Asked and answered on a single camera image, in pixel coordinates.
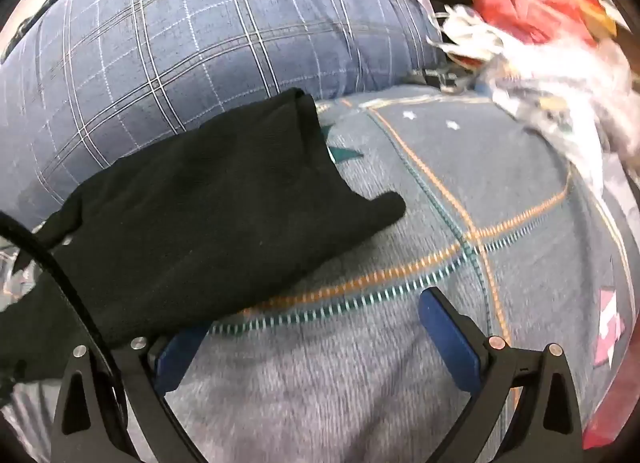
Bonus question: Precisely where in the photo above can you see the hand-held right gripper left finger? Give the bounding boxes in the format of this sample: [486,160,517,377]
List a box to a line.
[50,325,211,463]

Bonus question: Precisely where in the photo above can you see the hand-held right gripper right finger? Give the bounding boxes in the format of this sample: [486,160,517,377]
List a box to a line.
[419,287,586,463]

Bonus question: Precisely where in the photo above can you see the black pants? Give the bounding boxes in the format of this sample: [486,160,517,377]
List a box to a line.
[0,88,407,394]

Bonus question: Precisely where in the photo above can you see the grey printed bed sheet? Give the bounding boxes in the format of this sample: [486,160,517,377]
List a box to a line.
[0,85,640,463]

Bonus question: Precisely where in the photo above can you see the clear plastic bag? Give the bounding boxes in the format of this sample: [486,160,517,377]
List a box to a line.
[480,38,640,194]

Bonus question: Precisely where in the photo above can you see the white crumpled paper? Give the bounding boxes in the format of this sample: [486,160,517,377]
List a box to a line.
[430,5,506,64]

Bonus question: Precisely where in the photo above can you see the blue plaid quilt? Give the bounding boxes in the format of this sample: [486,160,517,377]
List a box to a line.
[0,0,443,234]

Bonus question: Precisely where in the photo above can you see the black cable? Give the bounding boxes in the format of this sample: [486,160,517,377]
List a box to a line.
[0,212,206,463]

